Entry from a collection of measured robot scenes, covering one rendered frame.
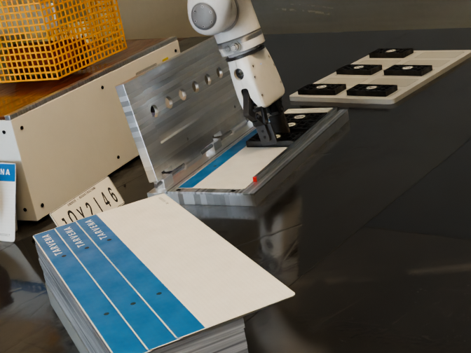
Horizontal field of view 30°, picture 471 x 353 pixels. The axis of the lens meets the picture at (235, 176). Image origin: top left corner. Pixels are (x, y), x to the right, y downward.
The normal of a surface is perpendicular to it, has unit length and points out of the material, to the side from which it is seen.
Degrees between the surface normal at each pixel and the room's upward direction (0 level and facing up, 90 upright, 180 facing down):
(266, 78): 78
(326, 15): 90
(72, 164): 90
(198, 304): 0
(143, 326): 0
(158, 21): 90
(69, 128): 90
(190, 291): 0
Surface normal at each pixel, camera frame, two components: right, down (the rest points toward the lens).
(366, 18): -0.59, 0.36
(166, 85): 0.84, -0.14
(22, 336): -0.17, -0.93
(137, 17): 0.79, 0.07
